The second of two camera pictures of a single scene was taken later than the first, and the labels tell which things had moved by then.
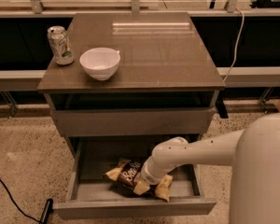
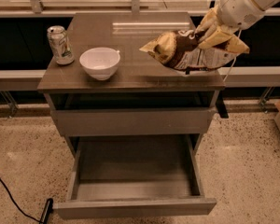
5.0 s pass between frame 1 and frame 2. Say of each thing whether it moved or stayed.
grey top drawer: stayed
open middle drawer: stayed
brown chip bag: moved
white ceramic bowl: stayed
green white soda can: stayed
